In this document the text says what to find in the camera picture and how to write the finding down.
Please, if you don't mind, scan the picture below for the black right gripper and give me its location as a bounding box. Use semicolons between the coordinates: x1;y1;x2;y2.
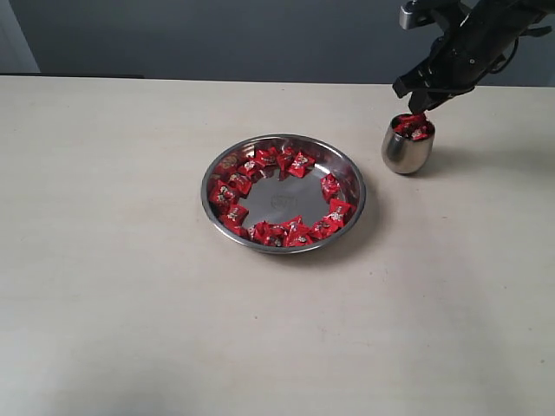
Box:
392;1;551;114

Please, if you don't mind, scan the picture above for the red candy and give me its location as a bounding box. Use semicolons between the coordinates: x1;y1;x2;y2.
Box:
409;113;428;127

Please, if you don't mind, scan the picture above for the stainless steel cup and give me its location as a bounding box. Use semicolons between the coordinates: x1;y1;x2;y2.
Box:
381;114;435;175

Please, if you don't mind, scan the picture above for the round stainless steel plate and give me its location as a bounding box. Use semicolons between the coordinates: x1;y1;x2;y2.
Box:
200;133;367;255

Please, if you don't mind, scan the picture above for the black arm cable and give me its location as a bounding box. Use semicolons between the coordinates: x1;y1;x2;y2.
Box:
489;25;554;75

